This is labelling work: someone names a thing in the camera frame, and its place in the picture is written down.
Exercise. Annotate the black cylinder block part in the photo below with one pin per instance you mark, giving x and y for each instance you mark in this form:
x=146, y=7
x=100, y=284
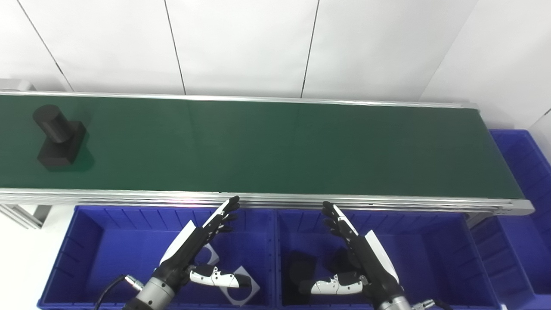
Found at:
x=58, y=137

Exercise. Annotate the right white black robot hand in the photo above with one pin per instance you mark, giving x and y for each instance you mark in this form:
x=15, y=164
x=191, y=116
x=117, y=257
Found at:
x=366, y=258

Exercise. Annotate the blue bin with black parts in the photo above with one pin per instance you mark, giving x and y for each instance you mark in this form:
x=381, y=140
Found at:
x=434, y=258

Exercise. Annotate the aluminium conveyor leg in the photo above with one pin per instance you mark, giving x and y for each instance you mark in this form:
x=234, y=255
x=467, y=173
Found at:
x=23, y=215
x=477, y=218

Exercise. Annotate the blue bin with white labels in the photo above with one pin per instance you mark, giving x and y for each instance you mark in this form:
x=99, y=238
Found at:
x=112, y=254

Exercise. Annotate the green conveyor belt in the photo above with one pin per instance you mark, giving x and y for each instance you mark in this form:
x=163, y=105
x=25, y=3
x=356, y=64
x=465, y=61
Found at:
x=301, y=199
x=267, y=146

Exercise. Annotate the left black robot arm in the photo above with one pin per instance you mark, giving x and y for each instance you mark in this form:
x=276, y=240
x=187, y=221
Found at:
x=150, y=295

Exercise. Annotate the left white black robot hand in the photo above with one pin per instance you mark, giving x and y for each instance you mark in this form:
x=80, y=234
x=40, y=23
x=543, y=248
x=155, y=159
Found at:
x=193, y=247

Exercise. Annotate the grey square plate with hole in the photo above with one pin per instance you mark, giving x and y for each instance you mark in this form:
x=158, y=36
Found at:
x=245, y=296

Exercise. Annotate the blue bin at conveyor end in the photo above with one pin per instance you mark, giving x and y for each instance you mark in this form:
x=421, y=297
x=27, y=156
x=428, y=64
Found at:
x=521, y=215

